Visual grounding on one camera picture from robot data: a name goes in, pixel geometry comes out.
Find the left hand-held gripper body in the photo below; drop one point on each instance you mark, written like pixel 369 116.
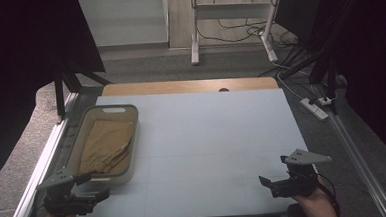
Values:
pixel 56 180

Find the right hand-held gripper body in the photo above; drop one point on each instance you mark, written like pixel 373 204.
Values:
pixel 305 157

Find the brown pants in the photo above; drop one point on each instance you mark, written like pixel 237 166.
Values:
pixel 106 149

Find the white basket with grey rim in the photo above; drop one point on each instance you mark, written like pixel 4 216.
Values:
pixel 134 138

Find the person's right hand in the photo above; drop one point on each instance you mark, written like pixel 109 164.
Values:
pixel 314 207

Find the white power strip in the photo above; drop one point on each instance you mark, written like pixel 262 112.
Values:
pixel 314 109

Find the white plug adapter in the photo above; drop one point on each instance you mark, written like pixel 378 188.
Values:
pixel 324 100

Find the light blue table mat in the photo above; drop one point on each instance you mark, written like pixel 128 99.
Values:
pixel 216 137

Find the black metal stand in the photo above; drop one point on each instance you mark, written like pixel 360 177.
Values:
pixel 329 78
pixel 60 95

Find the black curtain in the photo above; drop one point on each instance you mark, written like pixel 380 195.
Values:
pixel 18 64
pixel 371 45

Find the wooden table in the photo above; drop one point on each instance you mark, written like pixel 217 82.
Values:
pixel 180 86

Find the white cabinet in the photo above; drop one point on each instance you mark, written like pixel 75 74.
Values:
pixel 126 22

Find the aluminium rail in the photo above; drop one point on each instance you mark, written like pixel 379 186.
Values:
pixel 37 176
pixel 361 166

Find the white desk frame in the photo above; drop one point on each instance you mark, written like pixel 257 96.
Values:
pixel 194 38

